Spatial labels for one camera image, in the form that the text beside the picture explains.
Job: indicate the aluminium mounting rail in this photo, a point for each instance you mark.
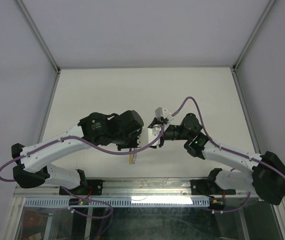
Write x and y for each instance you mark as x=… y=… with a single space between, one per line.
x=126 y=187

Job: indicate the right aluminium frame post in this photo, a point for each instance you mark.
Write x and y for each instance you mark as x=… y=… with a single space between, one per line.
x=235 y=69

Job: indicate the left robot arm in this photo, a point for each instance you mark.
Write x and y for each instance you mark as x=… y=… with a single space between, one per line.
x=36 y=168

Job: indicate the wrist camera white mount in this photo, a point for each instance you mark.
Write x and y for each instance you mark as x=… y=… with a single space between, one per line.
x=163 y=115
x=150 y=134

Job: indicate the aluminium frame post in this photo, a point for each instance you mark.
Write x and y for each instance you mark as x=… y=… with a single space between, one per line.
x=235 y=69
x=21 y=6

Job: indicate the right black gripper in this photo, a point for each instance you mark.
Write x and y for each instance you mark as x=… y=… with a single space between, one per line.
x=155 y=122

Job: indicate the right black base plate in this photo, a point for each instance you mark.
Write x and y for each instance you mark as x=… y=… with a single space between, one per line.
x=209 y=189

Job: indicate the large keyring with yellow grip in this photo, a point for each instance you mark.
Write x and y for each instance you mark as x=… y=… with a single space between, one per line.
x=132 y=156

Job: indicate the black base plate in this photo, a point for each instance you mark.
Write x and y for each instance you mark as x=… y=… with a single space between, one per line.
x=89 y=187
x=209 y=189

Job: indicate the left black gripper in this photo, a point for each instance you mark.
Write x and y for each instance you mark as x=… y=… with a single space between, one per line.
x=135 y=144

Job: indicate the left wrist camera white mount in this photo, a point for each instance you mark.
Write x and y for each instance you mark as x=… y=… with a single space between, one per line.
x=150 y=134

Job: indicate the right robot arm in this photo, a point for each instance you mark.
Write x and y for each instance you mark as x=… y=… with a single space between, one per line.
x=259 y=174

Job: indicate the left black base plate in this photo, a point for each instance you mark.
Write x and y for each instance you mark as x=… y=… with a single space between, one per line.
x=89 y=187

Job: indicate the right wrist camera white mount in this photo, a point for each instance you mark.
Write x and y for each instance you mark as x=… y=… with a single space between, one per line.
x=163 y=115

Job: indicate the left aluminium frame post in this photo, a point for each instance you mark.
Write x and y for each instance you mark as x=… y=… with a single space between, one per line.
x=21 y=6

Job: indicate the white slotted cable duct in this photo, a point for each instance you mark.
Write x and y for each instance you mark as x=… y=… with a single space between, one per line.
x=152 y=201

